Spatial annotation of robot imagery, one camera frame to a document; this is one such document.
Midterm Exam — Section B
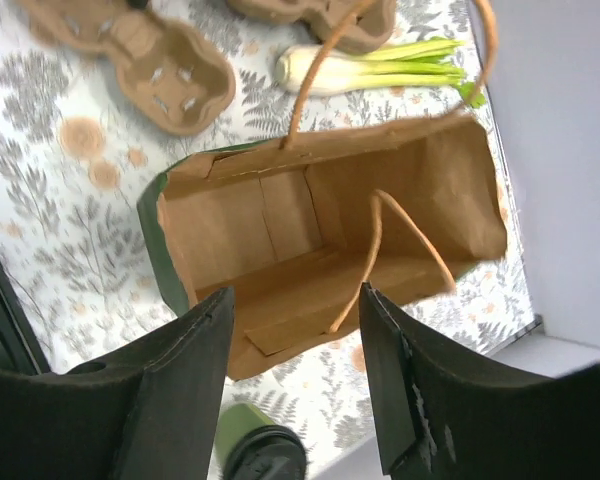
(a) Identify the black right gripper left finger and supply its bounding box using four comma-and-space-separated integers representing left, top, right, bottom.
0, 288, 235, 479

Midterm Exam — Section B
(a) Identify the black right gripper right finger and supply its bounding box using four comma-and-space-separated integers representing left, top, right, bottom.
359, 284, 600, 479

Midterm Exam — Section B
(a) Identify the black coffee cup lid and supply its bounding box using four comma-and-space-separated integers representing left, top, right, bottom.
222, 425, 308, 480

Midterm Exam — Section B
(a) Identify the brown cardboard cup carrier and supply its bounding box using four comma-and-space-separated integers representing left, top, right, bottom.
20, 0, 235, 136

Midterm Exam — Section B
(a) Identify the single green paper cup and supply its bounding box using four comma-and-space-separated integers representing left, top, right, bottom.
214, 403, 274, 479

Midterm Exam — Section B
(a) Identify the green paper bag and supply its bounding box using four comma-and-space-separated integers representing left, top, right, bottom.
135, 0, 509, 382

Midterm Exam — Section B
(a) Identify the celery stalk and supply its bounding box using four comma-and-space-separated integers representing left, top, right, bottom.
274, 37, 487, 109

